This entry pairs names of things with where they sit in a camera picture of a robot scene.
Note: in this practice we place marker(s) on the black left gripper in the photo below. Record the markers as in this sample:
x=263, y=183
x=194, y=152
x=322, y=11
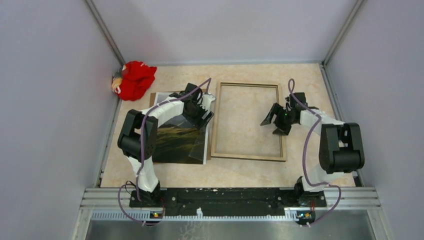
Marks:
x=199, y=122

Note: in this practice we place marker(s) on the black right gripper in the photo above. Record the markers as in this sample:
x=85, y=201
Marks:
x=277, y=109

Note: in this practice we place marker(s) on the wooden picture frame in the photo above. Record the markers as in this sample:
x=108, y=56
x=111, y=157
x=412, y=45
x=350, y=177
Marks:
x=240, y=108

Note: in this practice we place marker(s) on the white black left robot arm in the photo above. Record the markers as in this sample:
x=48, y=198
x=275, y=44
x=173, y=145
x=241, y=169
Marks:
x=138, y=135

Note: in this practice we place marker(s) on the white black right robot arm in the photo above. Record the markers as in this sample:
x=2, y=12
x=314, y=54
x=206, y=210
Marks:
x=340, y=145

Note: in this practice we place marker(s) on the mountain landscape photo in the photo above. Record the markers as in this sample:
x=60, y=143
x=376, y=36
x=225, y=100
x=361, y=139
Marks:
x=175, y=139

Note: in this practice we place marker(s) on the red crumpled cloth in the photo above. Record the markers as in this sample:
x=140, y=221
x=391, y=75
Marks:
x=131, y=81

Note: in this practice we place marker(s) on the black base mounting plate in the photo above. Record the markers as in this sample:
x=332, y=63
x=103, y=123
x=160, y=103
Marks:
x=171, y=197

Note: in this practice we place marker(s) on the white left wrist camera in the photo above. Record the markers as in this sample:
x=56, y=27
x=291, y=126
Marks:
x=207, y=100

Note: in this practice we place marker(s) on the aluminium front rail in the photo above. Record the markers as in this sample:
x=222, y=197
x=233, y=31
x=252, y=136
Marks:
x=352, y=213

